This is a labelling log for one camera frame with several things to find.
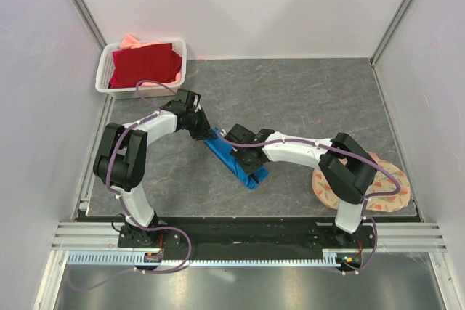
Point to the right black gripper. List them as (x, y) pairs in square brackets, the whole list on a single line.
[(248, 168)]

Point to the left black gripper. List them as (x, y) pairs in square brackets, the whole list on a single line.
[(205, 128)]

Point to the blue cloth napkin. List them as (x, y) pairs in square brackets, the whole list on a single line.
[(222, 151)]

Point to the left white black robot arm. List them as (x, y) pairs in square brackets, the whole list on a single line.
[(121, 157)]

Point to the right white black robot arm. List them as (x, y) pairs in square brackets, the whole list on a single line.
[(345, 165)]

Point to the red cloth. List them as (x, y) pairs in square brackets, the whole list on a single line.
[(156, 63)]

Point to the pink cloth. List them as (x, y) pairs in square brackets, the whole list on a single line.
[(130, 42)]

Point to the white plastic basket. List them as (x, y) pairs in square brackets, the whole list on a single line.
[(148, 88)]

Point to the floral round pot holder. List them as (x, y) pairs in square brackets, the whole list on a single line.
[(381, 183)]

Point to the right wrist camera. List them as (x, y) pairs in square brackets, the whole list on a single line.
[(240, 137)]

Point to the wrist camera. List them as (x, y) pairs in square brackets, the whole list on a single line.
[(240, 137), (187, 100)]

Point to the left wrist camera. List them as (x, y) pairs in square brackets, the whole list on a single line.
[(187, 100)]

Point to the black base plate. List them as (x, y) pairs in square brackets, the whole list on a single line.
[(315, 233)]

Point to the grey slotted cable duct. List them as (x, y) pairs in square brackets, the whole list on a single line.
[(141, 258)]

